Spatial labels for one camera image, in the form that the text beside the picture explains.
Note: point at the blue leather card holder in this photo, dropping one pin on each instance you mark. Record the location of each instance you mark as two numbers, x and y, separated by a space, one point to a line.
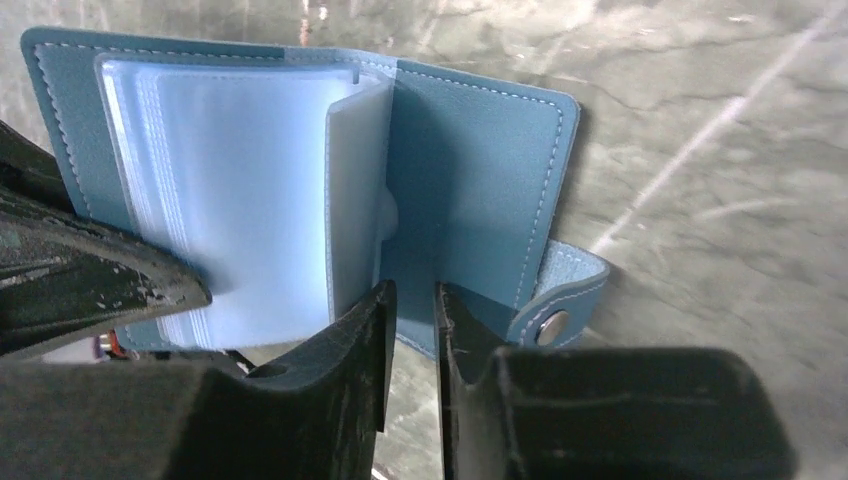
294 178

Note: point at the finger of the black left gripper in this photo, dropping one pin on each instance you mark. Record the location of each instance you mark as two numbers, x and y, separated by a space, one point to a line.
65 277

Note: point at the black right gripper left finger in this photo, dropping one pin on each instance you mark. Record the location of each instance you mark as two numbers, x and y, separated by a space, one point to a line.
312 413

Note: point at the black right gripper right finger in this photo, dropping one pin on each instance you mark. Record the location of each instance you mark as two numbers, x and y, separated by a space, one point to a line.
512 412

